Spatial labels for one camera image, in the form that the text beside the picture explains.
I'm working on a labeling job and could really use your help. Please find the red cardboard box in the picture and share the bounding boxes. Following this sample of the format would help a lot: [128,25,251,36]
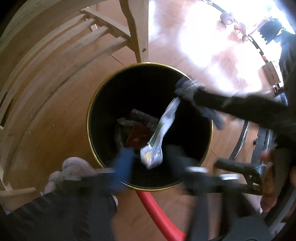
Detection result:
[125,123,153,150]

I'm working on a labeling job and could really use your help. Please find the black metal chair frame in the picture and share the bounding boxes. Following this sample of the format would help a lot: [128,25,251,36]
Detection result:
[214,121,274,196]

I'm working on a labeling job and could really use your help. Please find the white green long wrapper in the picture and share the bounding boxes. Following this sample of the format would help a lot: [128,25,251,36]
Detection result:
[140,97,181,169]

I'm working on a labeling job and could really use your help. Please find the black gold-rimmed trash bin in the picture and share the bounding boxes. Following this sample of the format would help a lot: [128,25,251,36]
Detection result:
[87,63,213,191]

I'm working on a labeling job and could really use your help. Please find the person right hand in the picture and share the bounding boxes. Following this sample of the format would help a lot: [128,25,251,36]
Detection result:
[260,149,278,212]

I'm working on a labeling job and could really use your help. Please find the red tube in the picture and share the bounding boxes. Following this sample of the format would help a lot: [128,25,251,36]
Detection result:
[137,191,186,241]

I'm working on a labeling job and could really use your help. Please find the wooden chair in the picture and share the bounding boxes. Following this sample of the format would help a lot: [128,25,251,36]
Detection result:
[1,1,149,197]

